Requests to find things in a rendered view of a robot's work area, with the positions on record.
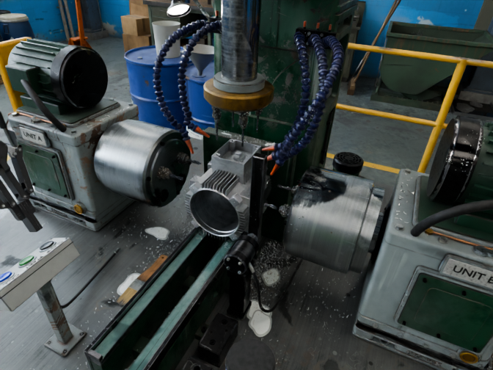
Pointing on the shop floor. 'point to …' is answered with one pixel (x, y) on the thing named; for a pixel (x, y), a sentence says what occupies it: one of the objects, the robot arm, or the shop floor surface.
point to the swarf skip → (458, 40)
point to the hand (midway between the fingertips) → (27, 216)
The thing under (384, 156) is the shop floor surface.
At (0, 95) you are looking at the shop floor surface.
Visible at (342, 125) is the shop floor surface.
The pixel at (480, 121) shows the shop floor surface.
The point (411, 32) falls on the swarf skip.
